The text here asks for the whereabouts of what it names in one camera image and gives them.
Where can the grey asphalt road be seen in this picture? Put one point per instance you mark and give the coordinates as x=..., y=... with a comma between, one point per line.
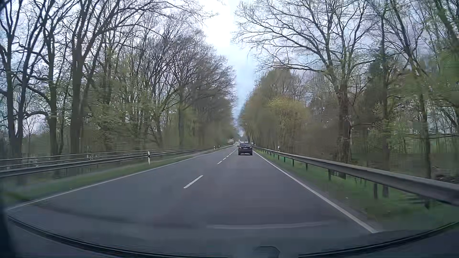
x=236, y=193

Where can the metal guard rail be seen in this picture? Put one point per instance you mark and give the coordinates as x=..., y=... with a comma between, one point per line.
x=71, y=165
x=376, y=175

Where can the grass verge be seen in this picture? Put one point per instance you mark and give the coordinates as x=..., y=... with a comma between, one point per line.
x=358, y=195
x=71, y=181

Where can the car's own bonnet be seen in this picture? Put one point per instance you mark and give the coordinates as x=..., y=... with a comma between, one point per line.
x=229, y=243

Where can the dark car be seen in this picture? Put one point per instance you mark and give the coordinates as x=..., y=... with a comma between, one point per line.
x=245, y=148

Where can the row of trees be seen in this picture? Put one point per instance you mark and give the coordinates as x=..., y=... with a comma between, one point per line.
x=107, y=89
x=358, y=89

